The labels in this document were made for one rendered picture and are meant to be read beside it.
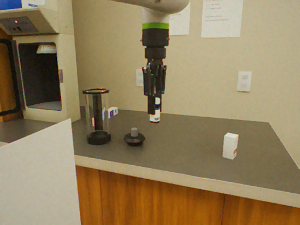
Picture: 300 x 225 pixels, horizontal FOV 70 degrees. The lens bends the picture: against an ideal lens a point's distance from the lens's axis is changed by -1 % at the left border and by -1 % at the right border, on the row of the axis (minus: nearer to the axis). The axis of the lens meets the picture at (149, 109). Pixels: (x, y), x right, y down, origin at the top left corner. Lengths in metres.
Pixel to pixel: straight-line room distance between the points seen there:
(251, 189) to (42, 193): 0.55
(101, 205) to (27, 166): 0.66
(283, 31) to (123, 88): 0.99
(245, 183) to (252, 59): 0.80
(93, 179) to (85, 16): 1.12
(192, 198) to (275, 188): 0.25
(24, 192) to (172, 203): 0.57
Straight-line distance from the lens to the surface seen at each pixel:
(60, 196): 0.39
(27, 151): 0.32
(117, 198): 0.89
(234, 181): 0.71
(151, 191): 0.81
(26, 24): 1.25
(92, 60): 1.60
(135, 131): 0.88
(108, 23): 1.54
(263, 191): 0.72
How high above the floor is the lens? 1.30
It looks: 14 degrees down
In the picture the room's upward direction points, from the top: straight up
